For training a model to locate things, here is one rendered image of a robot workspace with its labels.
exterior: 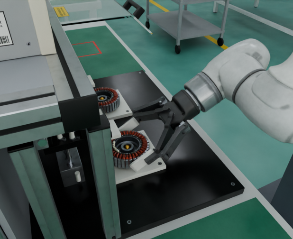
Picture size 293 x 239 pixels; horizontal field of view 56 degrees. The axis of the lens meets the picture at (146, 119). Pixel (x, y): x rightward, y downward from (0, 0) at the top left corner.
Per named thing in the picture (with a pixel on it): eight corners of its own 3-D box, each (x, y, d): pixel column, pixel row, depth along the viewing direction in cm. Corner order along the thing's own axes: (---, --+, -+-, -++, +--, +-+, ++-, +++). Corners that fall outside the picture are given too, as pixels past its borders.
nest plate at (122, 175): (143, 133, 80) (143, 129, 79) (166, 168, 69) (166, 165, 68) (92, 146, 76) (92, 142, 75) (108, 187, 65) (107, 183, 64)
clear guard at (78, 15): (124, 11, 95) (123, -8, 92) (152, 34, 78) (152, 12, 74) (24, 22, 85) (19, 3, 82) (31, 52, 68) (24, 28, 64)
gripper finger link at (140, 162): (158, 153, 67) (159, 155, 66) (134, 170, 67) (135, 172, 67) (152, 147, 65) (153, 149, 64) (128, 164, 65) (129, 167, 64)
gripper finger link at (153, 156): (163, 149, 66) (169, 158, 64) (146, 161, 66) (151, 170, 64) (160, 146, 65) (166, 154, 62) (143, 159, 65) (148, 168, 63)
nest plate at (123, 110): (117, 92, 98) (117, 88, 97) (132, 115, 87) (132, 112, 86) (75, 101, 93) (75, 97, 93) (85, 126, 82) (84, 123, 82)
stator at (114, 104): (116, 93, 95) (115, 84, 93) (123, 112, 86) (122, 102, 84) (83, 98, 92) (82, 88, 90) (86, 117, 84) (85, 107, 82)
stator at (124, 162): (140, 135, 77) (139, 124, 75) (156, 162, 69) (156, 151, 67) (101, 145, 74) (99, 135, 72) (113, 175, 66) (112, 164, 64)
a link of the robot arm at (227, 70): (193, 61, 69) (226, 91, 60) (244, 23, 68) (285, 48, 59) (204, 87, 77) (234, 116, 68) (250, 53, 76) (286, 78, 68)
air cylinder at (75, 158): (79, 160, 71) (76, 144, 68) (86, 181, 66) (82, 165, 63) (59, 165, 70) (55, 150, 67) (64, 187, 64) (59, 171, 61)
